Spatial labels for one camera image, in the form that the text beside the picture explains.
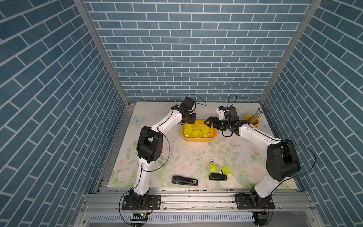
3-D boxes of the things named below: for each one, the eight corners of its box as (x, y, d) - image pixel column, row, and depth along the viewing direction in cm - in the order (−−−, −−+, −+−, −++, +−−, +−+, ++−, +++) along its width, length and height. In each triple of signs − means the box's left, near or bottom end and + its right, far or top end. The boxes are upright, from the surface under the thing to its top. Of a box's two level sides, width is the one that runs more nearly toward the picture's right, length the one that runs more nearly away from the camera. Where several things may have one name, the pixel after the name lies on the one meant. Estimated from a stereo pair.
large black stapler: (172, 183, 82) (171, 179, 77) (173, 178, 84) (172, 175, 79) (197, 186, 81) (197, 182, 76) (197, 181, 83) (198, 178, 78)
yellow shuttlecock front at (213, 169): (209, 173, 86) (210, 171, 84) (208, 161, 91) (209, 160, 89) (218, 173, 86) (219, 171, 84) (217, 161, 91) (217, 160, 89)
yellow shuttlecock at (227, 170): (223, 177, 84) (225, 174, 81) (220, 169, 87) (221, 166, 83) (230, 174, 85) (232, 172, 81) (226, 167, 88) (228, 164, 84)
